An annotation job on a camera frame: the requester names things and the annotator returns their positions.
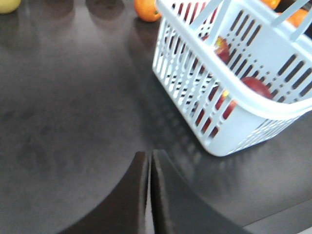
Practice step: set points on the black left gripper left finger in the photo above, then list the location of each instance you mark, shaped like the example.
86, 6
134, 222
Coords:
123, 210

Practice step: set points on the dark red apple front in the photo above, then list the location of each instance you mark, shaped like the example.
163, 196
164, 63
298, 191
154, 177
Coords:
257, 86

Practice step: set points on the small orange lower left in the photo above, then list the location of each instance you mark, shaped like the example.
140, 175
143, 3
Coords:
297, 18

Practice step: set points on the small orange centre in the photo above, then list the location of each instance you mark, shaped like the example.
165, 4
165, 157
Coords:
146, 10

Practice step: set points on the dark red apple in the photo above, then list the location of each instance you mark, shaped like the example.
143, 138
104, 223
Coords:
257, 86
221, 48

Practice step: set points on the yellow apple front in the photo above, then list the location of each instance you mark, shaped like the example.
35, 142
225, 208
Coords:
8, 6

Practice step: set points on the light blue plastic basket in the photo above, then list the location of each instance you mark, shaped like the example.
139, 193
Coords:
226, 115

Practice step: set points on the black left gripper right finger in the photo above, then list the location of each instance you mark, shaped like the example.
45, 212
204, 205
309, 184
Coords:
177, 209

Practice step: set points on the small orange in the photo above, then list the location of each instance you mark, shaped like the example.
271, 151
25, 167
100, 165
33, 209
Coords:
146, 10
297, 18

